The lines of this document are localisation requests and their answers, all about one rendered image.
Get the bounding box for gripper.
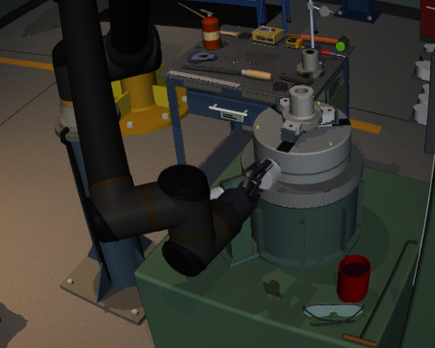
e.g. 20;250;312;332
220;159;273;224

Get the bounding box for white-tipped lock pin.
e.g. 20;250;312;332
209;175;244;201

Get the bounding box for grey three-jaw chuck body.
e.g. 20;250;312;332
240;104;366;211

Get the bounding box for green round chuck base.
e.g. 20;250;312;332
219;187;366;271

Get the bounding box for grey hub casting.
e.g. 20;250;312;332
296;48;326;80
282;84;322;129

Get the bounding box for blue workbench with grey top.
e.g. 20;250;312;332
157;24;355;165

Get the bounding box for steel ruler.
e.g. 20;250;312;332
166;69;242;89

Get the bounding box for green machine bed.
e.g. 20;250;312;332
134;151;435;348

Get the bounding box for purple tape roll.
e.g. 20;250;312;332
186;49;218;64

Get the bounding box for yellow flanged column base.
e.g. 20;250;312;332
109;62;191;137

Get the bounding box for red cup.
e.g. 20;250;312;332
336;254;372;304

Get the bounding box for yellow tape measure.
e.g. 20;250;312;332
284;35;306;50

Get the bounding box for yellow and blue box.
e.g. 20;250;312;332
251;25;286;48

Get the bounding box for clear safety glasses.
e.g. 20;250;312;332
302;302;366;326

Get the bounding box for red oil can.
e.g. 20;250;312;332
176;1;223;51

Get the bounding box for dial gauge on stand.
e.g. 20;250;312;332
305;0;335;50

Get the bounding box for blue machine stand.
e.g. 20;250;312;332
333;0;382;25

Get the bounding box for red cabinet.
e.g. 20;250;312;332
419;0;435;44

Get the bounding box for white drawer handle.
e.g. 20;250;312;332
208;103;248;118

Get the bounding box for wooden-handled file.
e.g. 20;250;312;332
181;63;273;81

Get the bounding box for wooden-handled brush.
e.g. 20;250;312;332
218;29;253;41

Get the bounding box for orange-handled green-headed mallet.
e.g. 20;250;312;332
289;32;351;53

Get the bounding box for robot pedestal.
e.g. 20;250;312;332
53;100;148;326

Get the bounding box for wooden-handled long black rod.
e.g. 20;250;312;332
341;238;420;348

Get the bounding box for blue frame table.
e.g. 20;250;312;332
106;0;294;29

